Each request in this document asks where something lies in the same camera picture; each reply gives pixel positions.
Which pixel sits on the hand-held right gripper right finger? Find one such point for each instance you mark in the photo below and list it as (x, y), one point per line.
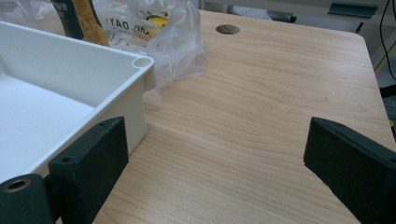
(351, 161)

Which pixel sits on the white plastic bin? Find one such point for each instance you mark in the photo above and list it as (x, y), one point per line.
(56, 93)

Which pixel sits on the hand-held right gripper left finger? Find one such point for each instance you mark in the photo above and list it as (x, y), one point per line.
(90, 161)

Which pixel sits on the clear plastic bag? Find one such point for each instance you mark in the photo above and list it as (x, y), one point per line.
(168, 37)

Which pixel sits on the black and orange snack packet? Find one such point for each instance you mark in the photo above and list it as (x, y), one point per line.
(81, 21)

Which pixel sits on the green metal bracket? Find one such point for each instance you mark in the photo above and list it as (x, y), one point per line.
(352, 8)

